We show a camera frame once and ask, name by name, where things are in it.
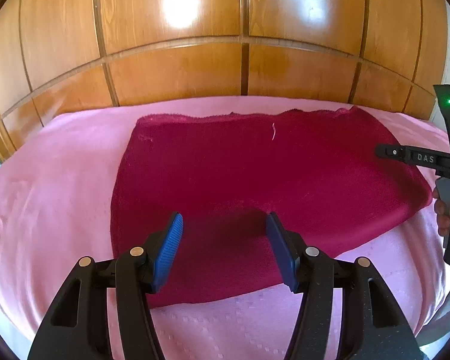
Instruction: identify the person's right hand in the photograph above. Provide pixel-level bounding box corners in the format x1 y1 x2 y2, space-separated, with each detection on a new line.
433 188 450 236

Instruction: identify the dark red cloth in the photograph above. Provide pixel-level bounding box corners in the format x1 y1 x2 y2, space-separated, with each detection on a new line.
110 107 432 308

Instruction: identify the pink bed cover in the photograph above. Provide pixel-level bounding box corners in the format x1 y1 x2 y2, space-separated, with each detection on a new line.
0 97 450 359

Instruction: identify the wooden wardrobe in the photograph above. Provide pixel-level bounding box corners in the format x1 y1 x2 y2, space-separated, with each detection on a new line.
0 0 448 161

